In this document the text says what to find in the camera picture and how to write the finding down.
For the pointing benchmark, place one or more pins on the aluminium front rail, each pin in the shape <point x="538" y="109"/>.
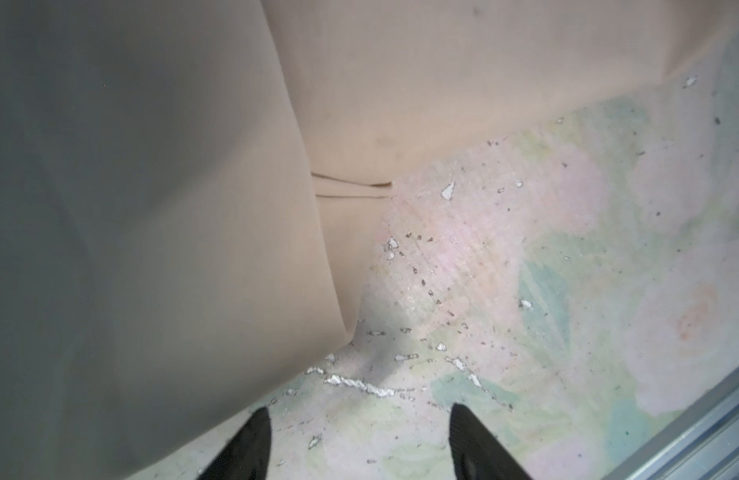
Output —
<point x="702" y="443"/>

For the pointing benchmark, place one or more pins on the beige shorts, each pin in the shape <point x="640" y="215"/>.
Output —
<point x="189" y="189"/>

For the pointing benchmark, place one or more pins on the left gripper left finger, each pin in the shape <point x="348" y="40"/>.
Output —
<point x="247" y="455"/>

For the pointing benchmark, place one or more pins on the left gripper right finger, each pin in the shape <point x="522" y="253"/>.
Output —
<point x="477" y="454"/>

